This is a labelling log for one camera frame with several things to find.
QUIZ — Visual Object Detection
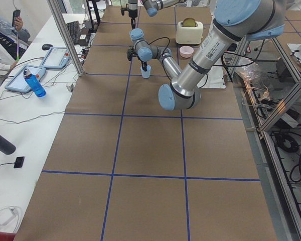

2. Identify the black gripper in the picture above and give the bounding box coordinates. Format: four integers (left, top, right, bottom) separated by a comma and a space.
128, 0, 137, 29
138, 57, 147, 72

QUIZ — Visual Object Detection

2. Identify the light blue plastic cup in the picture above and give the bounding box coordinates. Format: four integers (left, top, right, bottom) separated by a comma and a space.
140, 65, 151, 79

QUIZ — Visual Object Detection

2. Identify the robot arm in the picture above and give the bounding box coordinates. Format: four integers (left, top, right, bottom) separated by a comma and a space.
129, 0, 287, 110
121, 0, 186, 29

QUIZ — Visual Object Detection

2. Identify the pink bowl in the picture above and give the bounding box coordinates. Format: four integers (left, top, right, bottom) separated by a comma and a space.
179, 46, 194, 58

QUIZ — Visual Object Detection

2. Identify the cream toaster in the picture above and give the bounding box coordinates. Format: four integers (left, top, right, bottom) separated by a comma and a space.
175, 21, 204, 45

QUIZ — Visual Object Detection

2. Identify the toast slice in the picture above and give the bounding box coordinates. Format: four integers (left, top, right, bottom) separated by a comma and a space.
182, 18, 196, 28

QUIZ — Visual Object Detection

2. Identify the black keyboard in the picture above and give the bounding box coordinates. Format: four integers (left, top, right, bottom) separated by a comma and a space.
66, 21, 79, 45

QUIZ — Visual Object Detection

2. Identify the upper teach pendant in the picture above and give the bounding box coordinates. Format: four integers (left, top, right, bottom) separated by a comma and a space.
40, 47, 70, 69

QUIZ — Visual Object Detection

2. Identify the teach pendant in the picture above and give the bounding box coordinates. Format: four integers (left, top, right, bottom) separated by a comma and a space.
5, 65, 46, 93
40, 47, 70, 69

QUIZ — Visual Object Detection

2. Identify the black computer mouse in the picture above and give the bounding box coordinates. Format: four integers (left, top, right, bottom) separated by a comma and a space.
42, 44, 53, 51

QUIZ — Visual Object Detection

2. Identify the clear plastic bag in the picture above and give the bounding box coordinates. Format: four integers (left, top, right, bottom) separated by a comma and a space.
235, 63, 267, 87

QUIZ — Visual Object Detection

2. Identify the blue water bottle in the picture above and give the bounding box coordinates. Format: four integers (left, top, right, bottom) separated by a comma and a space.
23, 68, 46, 97

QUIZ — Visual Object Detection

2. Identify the person in white shirt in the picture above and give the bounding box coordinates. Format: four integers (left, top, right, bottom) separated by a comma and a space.
0, 10, 30, 75

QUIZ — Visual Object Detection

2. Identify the lower teach pendant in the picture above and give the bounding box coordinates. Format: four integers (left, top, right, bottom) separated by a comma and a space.
5, 65, 46, 93

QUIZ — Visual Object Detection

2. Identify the dark grey bottle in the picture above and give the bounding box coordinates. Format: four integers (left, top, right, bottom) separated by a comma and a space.
0, 135, 16, 155

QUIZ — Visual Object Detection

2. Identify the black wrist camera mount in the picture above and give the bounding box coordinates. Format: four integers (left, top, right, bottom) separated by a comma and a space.
120, 4, 129, 16

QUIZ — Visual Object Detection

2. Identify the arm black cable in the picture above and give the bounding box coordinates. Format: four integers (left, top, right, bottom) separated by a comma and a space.
140, 37, 173, 66

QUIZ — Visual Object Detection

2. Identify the aluminium frame post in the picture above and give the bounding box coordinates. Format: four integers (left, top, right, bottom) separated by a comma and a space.
47, 0, 84, 77

